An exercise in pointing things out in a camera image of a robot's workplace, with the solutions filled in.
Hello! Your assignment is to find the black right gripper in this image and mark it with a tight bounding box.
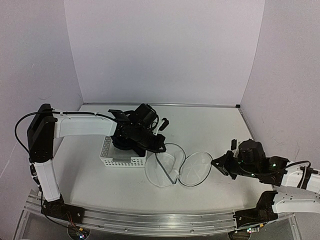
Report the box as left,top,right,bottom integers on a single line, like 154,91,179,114
211,151,259,181

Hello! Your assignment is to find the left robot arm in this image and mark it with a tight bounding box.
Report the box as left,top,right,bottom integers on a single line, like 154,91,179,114
27,103,169,224

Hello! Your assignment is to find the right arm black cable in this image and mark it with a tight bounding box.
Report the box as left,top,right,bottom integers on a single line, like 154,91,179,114
279,160,313,176

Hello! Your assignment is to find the white mesh laundry bag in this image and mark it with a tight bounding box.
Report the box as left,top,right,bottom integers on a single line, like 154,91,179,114
144,143,213,188

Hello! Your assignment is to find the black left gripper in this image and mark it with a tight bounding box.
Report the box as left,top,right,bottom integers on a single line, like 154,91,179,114
132,124,167,154

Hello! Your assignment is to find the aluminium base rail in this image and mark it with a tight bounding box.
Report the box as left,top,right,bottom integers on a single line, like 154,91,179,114
14,191,302,240

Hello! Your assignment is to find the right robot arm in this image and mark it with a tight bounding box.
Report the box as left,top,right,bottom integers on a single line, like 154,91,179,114
211,139,320,228

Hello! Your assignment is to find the black bra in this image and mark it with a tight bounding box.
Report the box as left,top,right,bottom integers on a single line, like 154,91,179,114
111,137,146,157

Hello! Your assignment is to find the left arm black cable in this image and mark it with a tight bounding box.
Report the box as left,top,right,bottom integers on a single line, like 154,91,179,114
14,111,116,156

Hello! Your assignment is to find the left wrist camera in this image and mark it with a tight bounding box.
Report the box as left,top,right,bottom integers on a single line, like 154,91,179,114
155,117,169,135

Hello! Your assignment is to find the white perforated plastic basket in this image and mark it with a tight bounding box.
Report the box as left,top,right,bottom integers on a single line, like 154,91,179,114
99,136,147,168

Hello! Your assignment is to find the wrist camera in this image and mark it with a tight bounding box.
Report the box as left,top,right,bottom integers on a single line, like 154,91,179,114
155,117,169,135
230,139,241,158

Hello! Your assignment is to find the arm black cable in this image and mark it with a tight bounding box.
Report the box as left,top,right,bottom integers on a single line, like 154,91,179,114
279,160,313,176
14,111,116,156

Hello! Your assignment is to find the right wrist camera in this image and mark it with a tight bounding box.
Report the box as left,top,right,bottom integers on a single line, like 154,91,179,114
230,139,241,158

